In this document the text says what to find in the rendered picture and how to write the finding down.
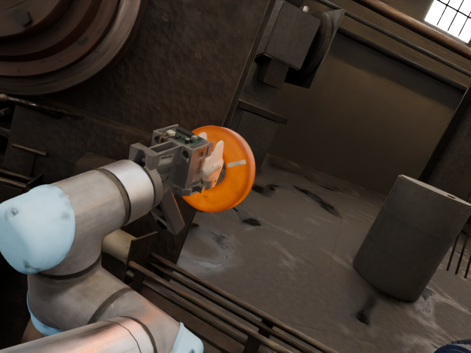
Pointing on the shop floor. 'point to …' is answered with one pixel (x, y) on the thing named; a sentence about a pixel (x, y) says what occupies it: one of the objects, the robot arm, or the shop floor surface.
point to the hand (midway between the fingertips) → (216, 159)
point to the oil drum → (410, 237)
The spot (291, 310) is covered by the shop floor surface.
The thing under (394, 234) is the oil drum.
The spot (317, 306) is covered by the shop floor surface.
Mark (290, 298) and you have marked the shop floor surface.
